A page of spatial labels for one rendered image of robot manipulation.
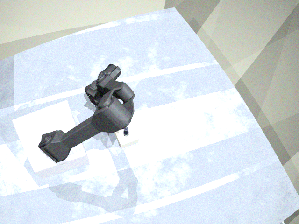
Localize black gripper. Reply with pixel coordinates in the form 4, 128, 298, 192
84, 85, 100, 108

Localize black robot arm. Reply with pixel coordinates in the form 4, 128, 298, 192
38, 64, 135, 163

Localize black marker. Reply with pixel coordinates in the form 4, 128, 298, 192
123, 127, 129, 136

